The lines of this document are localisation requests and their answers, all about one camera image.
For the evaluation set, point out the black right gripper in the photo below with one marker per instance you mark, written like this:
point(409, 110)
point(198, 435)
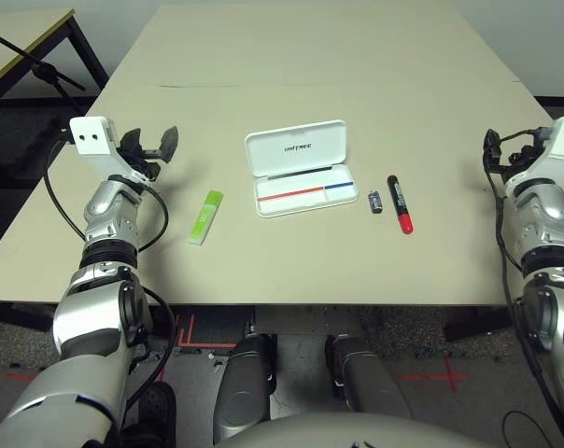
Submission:
point(515, 164)

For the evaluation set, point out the green highlighter pen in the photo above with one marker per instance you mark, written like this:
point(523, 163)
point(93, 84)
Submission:
point(205, 219)

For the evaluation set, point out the grey robot torso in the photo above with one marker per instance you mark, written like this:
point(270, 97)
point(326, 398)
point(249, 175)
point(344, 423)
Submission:
point(347, 431)

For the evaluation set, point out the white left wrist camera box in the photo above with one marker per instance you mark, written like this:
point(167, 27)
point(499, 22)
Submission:
point(90, 135)

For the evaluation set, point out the small black eraser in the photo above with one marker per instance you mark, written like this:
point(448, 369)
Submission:
point(376, 202)

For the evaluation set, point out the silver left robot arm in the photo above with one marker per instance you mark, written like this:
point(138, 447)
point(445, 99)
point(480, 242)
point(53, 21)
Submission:
point(95, 317)

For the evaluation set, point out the grey robot right leg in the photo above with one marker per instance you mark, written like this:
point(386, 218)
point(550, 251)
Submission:
point(366, 378)

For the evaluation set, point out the grey robot left leg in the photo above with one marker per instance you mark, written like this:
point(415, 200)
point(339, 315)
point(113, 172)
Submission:
point(242, 387)

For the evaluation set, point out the white plastic pencil case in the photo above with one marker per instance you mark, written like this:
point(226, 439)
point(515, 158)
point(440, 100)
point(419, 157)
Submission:
point(286, 205)

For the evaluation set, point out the beige side table black frame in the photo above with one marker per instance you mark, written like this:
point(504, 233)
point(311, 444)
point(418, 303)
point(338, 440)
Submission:
point(11, 42)

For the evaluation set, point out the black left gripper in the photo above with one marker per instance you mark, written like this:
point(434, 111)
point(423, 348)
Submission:
point(146, 163)

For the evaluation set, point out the black perforated shoe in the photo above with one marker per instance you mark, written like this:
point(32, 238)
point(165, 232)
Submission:
point(156, 415)

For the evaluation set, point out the black tripod stand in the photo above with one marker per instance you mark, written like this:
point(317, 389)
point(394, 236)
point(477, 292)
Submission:
point(44, 70)

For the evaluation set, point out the black marker with red cap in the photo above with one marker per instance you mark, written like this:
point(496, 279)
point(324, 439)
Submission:
point(400, 205)

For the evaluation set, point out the grey robot leg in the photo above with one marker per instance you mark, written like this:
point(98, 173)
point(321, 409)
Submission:
point(366, 378)
point(242, 387)

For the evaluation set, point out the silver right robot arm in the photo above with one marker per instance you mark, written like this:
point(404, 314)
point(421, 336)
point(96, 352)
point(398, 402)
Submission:
point(543, 219)

